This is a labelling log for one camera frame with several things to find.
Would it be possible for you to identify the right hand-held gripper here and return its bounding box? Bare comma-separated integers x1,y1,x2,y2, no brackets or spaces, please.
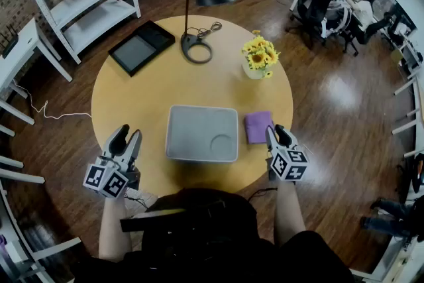
264,123,309,182

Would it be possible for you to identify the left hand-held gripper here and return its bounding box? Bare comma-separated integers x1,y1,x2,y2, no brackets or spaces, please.
82,124,143,199

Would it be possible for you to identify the purple cloth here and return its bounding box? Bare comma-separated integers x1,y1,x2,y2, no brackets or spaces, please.
244,111,276,144

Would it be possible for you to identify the grey tray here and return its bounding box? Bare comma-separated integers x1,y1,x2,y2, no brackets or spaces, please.
165,105,239,163

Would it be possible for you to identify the person's left forearm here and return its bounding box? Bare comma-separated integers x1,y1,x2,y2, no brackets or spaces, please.
98,197,133,262

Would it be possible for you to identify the person's right forearm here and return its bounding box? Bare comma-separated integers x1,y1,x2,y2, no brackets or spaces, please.
273,180,307,248

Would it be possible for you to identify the black flat tray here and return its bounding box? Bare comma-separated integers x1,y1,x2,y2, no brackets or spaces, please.
107,20,176,78

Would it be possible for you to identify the cream vase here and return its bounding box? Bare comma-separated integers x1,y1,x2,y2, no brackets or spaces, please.
241,62,268,80

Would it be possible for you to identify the yellow sunflower bouquet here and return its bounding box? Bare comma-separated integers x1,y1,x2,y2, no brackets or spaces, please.
241,29,281,79

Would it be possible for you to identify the person's black clothing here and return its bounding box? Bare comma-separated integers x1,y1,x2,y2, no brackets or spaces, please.
69,188,355,283

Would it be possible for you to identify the white shelf unit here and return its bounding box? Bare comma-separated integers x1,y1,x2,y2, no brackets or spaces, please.
13,0,142,66

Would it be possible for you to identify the white desk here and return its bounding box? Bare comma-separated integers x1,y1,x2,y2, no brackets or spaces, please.
392,71,424,158

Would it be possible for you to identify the black office chair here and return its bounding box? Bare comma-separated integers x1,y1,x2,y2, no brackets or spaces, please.
286,0,360,57

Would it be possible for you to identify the white side table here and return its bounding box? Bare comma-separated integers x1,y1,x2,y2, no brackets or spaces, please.
0,17,74,93

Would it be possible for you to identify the black router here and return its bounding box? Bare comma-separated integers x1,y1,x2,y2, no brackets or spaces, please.
0,25,20,59

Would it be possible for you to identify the white floor cable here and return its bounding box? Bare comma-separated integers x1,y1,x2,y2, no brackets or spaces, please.
15,82,93,120

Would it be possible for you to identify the black lamp cable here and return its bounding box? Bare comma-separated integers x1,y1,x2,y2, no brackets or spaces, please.
187,21,223,40

